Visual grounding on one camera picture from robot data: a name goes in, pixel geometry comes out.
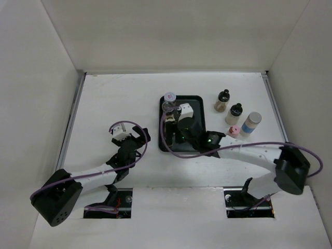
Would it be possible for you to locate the left aluminium table rail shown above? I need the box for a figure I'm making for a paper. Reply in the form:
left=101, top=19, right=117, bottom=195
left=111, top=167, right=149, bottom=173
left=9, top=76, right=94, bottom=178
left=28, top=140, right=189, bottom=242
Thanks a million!
left=53, top=70, right=87, bottom=173

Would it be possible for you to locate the blue label grey cap jar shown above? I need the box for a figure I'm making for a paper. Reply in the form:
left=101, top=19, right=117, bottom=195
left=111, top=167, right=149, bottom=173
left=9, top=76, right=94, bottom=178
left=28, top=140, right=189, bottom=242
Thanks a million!
left=240, top=112, right=262, bottom=137

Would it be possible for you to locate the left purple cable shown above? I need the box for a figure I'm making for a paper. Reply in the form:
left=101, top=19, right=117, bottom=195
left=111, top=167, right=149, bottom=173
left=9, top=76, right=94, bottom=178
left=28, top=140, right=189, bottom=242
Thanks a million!
left=29, top=121, right=151, bottom=215

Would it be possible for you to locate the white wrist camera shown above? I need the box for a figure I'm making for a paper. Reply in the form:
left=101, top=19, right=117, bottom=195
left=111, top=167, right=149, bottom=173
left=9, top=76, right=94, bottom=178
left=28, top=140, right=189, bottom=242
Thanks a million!
left=179, top=103, right=194, bottom=120
left=109, top=123, right=130, bottom=141

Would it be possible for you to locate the aluminium table rail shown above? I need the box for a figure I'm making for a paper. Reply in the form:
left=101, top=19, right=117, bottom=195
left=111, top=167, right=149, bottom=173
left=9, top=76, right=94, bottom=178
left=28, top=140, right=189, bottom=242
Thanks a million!
left=261, top=71, right=289, bottom=142
left=53, top=70, right=87, bottom=173

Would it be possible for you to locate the pink cap spice shaker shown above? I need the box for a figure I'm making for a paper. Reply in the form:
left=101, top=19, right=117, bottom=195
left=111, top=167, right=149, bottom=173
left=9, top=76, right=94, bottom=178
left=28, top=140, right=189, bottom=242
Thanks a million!
left=226, top=125, right=240, bottom=139

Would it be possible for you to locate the small dark pepper bottle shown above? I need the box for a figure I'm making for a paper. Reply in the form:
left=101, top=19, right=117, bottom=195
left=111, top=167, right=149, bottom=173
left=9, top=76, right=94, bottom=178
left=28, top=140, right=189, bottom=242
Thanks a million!
left=164, top=121, right=174, bottom=148

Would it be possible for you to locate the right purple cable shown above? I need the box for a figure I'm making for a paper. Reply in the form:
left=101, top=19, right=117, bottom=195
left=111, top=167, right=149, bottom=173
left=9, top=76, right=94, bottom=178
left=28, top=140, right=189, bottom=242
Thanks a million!
left=158, top=105, right=324, bottom=177

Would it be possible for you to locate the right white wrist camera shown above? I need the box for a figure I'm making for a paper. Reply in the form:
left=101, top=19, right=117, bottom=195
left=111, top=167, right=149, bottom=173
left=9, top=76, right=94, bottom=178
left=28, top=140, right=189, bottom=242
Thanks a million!
left=179, top=103, right=194, bottom=120

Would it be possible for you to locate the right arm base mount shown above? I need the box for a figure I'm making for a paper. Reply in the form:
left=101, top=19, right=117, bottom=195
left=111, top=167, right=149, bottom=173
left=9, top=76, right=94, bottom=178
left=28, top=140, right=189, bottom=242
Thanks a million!
left=224, top=177, right=274, bottom=218

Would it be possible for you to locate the black cap brown spice bottle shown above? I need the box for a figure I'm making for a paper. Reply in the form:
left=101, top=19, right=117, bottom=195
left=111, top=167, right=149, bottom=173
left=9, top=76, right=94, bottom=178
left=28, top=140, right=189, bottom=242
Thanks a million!
left=214, top=89, right=230, bottom=113

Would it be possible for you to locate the right aluminium table rail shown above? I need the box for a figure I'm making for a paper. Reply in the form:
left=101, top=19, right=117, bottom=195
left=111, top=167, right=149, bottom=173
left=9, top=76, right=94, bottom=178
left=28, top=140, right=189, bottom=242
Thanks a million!
left=261, top=71, right=289, bottom=142

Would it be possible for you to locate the black rectangular tray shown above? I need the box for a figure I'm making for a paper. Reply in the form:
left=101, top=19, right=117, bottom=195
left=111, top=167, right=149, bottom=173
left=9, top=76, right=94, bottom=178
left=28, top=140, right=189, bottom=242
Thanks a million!
left=169, top=95, right=206, bottom=153

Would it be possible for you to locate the black cap white spice bottle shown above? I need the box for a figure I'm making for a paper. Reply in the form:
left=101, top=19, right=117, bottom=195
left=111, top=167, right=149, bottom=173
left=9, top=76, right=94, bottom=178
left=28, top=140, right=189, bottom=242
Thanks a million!
left=225, top=103, right=243, bottom=126

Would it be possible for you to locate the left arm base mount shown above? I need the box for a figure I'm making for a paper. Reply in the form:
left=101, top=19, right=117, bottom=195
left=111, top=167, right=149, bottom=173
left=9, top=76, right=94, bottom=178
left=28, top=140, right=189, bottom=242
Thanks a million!
left=83, top=186, right=133, bottom=219

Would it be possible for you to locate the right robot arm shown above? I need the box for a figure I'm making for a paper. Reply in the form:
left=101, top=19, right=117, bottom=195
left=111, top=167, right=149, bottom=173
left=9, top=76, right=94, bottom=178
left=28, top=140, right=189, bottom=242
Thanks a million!
left=176, top=117, right=310, bottom=205

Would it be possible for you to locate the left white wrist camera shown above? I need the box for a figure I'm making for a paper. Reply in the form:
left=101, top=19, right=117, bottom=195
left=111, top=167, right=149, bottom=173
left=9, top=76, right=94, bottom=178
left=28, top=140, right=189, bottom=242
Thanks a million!
left=109, top=123, right=130, bottom=141

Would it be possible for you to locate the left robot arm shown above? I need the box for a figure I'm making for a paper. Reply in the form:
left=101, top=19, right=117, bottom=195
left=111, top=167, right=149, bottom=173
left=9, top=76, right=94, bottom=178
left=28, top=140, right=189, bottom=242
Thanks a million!
left=30, top=123, right=151, bottom=227

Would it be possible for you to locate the purple cable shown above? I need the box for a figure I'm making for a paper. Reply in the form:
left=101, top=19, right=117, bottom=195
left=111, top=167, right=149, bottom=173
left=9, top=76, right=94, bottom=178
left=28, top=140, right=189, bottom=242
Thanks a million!
left=29, top=121, right=151, bottom=215
left=158, top=105, right=324, bottom=177

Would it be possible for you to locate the clear cap salt grinder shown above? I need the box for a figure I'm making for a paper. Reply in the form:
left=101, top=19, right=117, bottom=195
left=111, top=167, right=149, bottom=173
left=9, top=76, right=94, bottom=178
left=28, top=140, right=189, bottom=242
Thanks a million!
left=161, top=101, right=175, bottom=115

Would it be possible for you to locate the yellow cap spice shaker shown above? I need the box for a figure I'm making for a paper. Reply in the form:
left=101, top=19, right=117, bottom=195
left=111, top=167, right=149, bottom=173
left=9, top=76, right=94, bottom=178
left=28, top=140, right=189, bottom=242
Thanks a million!
left=164, top=115, right=175, bottom=123

